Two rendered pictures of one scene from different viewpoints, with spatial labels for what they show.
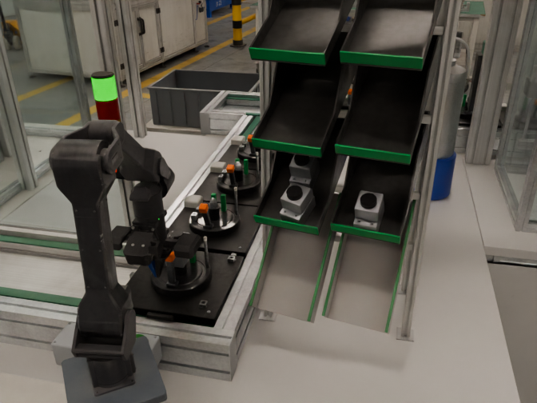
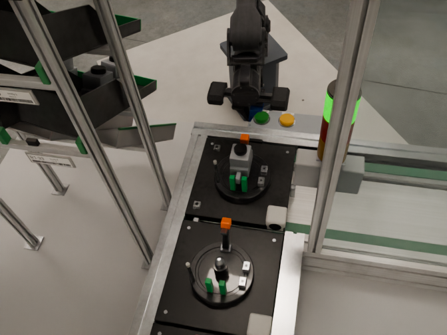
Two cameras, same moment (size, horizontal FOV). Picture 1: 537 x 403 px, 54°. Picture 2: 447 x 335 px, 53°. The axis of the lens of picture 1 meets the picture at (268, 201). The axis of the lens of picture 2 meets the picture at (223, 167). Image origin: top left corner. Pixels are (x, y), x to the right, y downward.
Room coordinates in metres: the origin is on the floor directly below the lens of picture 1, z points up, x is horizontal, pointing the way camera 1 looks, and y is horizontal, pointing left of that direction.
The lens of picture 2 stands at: (1.64, 0.21, 1.89)
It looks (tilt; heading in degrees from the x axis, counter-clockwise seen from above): 54 degrees down; 184
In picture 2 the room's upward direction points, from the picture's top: 7 degrees counter-clockwise
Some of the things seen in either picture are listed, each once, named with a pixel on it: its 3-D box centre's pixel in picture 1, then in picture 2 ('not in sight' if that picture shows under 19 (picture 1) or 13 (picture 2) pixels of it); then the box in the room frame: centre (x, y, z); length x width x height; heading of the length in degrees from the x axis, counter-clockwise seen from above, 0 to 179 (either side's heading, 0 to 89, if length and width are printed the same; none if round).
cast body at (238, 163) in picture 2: (180, 244); (240, 160); (1.02, 0.20, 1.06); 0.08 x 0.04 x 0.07; 167
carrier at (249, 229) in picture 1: (213, 210); (220, 267); (1.26, 0.15, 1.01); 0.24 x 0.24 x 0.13; 77
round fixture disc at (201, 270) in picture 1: (180, 275); (242, 177); (1.01, 0.21, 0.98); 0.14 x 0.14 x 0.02
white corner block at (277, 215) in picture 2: not in sight; (276, 218); (1.13, 0.28, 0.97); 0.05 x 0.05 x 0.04; 77
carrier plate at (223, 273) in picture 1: (181, 281); (242, 181); (1.01, 0.21, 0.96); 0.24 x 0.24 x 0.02; 77
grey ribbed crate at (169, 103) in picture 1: (210, 98); not in sight; (3.15, 0.35, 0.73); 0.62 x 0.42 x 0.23; 77
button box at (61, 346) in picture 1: (107, 349); (286, 127); (0.82, 0.34, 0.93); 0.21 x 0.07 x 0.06; 77
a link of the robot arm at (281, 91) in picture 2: (151, 229); (247, 86); (0.90, 0.23, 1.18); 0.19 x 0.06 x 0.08; 77
